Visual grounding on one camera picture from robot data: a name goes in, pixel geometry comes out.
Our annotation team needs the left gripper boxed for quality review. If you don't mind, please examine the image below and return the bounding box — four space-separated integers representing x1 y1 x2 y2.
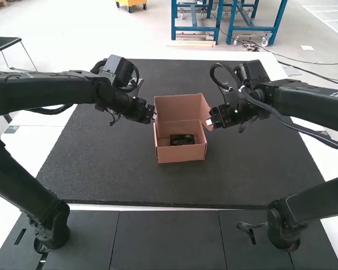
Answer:
127 97 159 126

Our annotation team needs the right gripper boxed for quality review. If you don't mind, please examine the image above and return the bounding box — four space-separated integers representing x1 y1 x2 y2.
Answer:
204 103 245 129

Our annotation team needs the black square fan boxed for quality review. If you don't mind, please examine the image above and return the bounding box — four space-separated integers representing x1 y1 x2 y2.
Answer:
168 134 197 147

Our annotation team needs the cardboard box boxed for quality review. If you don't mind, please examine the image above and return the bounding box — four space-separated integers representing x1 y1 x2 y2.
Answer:
153 92 215 165

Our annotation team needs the black mat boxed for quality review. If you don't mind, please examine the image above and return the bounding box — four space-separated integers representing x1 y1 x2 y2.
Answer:
35 58 326 210

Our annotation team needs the wooden plank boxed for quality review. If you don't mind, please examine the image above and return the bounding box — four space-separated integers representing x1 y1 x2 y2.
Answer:
166 39 217 50

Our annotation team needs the yellow cart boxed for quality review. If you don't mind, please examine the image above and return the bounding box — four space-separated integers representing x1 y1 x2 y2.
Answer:
114 0 149 14

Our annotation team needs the dark base panel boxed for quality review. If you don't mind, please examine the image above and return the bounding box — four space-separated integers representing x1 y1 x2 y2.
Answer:
109 210 228 270
218 209 338 270
0 209 121 270

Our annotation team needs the black chair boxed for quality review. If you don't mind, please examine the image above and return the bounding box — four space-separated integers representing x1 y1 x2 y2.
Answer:
0 29 39 73

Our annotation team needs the black cable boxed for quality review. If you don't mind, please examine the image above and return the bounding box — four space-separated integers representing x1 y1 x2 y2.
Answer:
128 64 145 91
209 62 237 93
243 92 338 157

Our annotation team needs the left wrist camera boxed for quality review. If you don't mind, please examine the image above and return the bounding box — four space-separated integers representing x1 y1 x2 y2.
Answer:
101 55 136 88

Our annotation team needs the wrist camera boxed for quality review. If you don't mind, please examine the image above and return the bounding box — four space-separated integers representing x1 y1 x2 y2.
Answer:
101 55 136 88
233 60 269 86

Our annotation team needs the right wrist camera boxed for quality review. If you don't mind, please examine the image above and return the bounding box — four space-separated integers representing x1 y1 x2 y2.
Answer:
233 60 269 86

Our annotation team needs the blue metal frame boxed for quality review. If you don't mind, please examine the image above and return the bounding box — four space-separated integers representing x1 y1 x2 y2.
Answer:
170 0 225 46
224 0 288 46

